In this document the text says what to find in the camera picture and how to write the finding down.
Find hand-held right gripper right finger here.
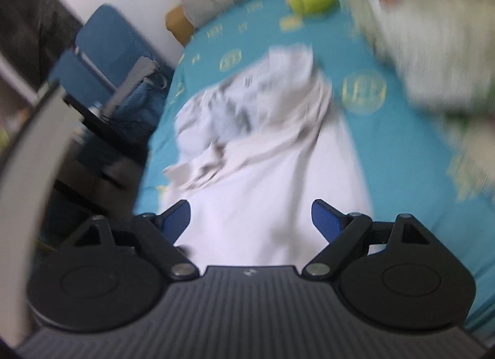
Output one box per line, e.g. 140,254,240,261
302,199,430,278

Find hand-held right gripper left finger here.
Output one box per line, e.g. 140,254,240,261
73,200,200,280

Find white t-shirt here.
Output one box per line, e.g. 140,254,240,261
162,44,376,267

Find teal printed bed sheet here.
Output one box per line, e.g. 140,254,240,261
137,0,495,340

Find grey folded cloth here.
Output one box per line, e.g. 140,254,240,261
106,56,155,112

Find white table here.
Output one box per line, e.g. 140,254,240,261
0,80,149,344

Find blue covered chair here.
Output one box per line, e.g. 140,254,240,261
75,4,174,112
48,51,117,104

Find green printed fleece blanket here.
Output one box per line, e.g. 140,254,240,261
330,0,495,205

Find dark window grille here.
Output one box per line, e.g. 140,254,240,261
0,0,84,85

